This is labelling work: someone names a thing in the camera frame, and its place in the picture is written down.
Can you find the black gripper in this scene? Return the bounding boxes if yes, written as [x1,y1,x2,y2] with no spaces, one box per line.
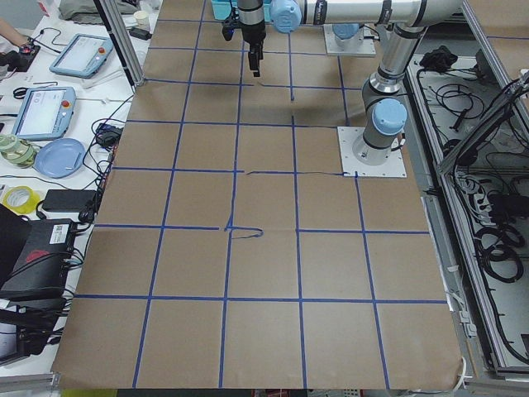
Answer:
[222,0,266,77]

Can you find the teal plastic storage bin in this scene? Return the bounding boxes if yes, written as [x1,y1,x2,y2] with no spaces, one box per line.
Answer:
[211,0,274,22]

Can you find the paper cup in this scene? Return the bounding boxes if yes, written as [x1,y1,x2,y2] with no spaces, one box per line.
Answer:
[133,10,150,31]

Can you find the upper teach pendant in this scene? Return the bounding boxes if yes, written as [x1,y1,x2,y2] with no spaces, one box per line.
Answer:
[49,34,114,79]

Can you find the teach pendant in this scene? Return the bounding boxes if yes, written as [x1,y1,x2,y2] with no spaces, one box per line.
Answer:
[49,34,114,79]
[12,87,77,141]

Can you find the lower teach pendant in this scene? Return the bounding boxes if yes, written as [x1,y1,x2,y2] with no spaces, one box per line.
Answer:
[12,87,77,141]

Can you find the blue plastic plate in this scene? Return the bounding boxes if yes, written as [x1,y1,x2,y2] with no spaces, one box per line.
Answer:
[34,138,86,179]

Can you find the black power adapter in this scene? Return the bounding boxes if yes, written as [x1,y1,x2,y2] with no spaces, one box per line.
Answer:
[41,189,96,213]

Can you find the green tape rolls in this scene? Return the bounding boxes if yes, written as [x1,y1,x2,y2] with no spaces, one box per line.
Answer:
[1,134,39,169]

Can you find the yellow tape roll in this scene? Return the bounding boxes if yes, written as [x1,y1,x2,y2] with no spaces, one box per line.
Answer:
[2,186,41,215]

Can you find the black laptop computer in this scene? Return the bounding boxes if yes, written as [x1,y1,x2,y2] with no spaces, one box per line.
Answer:
[1,206,75,302]

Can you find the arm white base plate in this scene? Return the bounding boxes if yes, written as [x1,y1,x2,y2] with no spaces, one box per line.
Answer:
[337,127,407,178]
[324,23,377,58]

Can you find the aluminium frame post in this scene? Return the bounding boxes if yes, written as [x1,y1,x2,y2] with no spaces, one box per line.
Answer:
[94,0,145,87]

